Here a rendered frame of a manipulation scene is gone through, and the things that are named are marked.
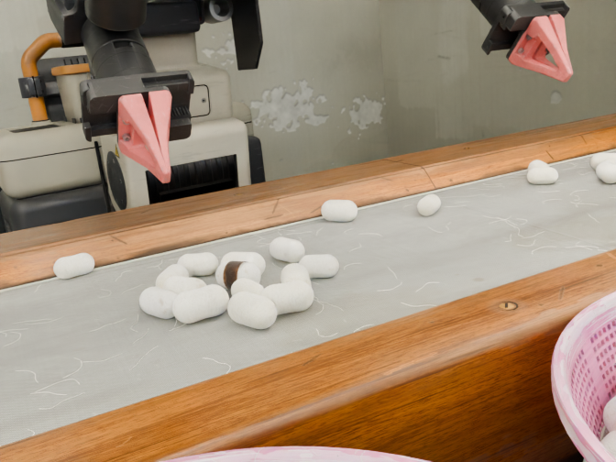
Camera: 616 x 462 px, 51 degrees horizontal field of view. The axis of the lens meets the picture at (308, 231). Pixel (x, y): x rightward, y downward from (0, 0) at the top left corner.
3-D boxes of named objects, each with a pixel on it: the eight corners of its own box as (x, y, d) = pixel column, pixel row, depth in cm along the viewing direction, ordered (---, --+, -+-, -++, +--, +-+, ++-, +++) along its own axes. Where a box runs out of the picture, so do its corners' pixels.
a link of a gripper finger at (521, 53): (613, 51, 75) (566, 2, 80) (569, 57, 73) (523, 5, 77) (581, 94, 81) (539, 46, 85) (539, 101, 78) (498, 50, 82)
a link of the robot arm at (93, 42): (133, 48, 70) (79, 50, 67) (136, -8, 64) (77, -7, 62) (151, 90, 66) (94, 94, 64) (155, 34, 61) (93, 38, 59)
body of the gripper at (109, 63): (197, 82, 59) (173, 32, 63) (83, 93, 55) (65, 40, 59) (192, 132, 64) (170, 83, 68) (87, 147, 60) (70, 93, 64)
